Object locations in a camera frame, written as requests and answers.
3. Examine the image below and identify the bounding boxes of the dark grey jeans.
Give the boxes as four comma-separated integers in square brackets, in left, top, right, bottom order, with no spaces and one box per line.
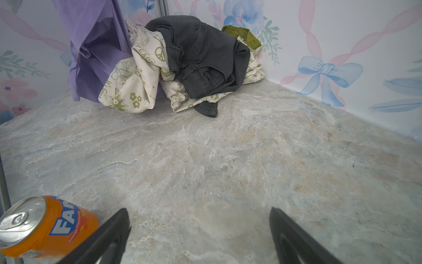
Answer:
[146,15,251,99]

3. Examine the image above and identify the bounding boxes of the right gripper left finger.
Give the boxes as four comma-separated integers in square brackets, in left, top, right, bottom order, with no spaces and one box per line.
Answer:
[58,208,131,264]

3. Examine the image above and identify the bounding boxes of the left aluminium corner post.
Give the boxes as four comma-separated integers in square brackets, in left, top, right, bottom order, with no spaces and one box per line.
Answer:
[157,0,169,17]

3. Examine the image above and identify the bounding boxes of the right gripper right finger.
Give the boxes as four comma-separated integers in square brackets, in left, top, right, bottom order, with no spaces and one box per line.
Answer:
[269,207,342,264]

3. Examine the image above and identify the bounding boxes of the orange Fanta soda can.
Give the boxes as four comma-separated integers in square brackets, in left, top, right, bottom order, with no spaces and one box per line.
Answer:
[1,195,100,258]

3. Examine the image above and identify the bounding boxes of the purple cloth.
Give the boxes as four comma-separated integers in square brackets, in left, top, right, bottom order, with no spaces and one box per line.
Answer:
[53,1,132,102]

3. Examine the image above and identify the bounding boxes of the olive green cloth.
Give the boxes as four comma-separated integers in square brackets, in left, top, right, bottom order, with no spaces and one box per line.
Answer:
[222,25,262,51]

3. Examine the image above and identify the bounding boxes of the cream green printed cloth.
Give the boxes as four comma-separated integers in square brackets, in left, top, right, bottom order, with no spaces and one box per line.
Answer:
[98,23,264,118]

